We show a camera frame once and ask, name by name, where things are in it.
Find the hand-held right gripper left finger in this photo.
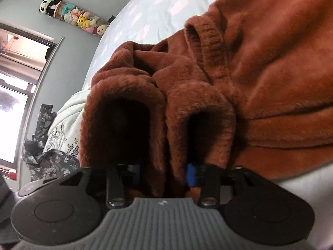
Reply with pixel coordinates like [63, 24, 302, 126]
[59, 162, 143, 209]

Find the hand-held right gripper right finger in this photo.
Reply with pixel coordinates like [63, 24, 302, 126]
[186, 162, 258, 209]

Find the rust brown fleece garment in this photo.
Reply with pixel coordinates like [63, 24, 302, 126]
[79, 0, 333, 198]

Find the dark floral garment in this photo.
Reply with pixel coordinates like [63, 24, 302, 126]
[21, 104, 82, 182]

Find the white printed sweatshirt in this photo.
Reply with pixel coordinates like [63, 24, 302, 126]
[42, 88, 92, 163]

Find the dark framed window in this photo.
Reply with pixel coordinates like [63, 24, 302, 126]
[0, 22, 65, 179]

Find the clear tube of plush toys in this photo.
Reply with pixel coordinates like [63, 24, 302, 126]
[52, 1, 110, 36]

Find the polka-dot sheet bed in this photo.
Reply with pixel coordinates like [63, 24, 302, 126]
[83, 0, 333, 245]

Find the panda plush toy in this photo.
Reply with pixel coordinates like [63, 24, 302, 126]
[39, 0, 63, 15]

